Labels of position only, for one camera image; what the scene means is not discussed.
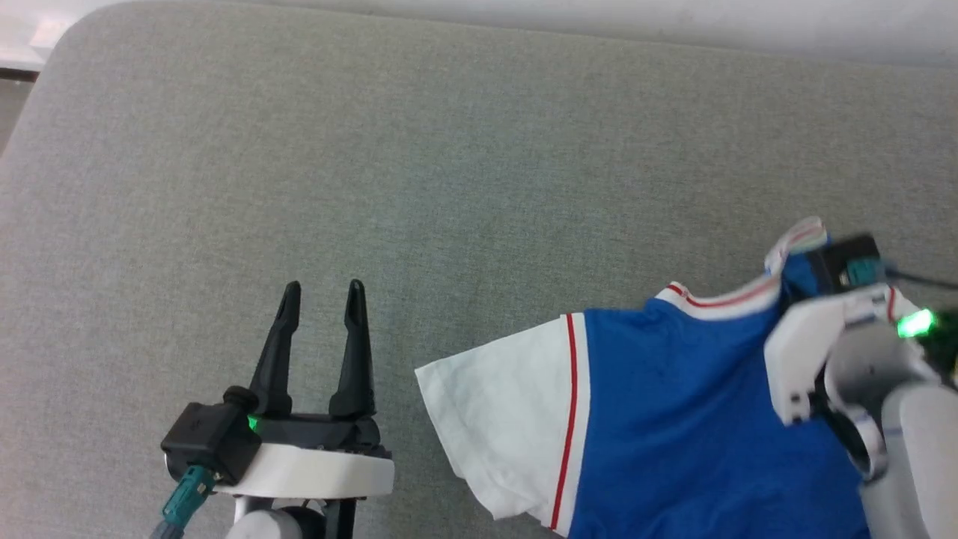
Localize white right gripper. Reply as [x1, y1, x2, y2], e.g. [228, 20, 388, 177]
[763, 287, 938, 428]

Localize grey fabric sofa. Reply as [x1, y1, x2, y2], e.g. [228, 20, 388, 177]
[0, 0, 958, 539]

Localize blue and white shirt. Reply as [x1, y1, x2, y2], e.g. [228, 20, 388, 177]
[415, 216, 923, 539]

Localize left arm teal plug cable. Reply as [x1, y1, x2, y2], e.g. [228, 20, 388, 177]
[148, 464, 217, 539]

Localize right arm teal plug cable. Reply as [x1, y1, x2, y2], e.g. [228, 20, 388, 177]
[880, 261, 958, 291]

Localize arm teal plug cable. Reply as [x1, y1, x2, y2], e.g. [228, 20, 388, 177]
[880, 261, 958, 291]
[148, 464, 217, 539]

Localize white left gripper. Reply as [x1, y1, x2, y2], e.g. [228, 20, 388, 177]
[222, 278, 396, 502]

